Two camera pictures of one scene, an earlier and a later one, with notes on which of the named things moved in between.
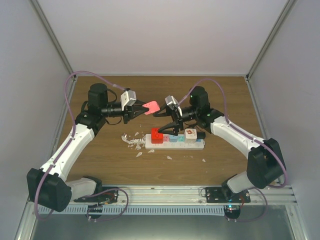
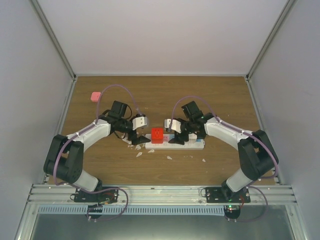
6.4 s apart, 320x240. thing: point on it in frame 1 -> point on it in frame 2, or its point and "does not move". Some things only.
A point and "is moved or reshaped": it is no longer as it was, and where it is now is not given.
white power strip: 176,146 does not move
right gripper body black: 176,117 -> 184,138
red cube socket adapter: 156,138 does not move
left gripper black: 129,113 -> 137,140
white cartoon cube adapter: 190,135 does not move
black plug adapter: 201,135 does not move
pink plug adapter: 153,107 is moved or reshaped
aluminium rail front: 188,196 does not move
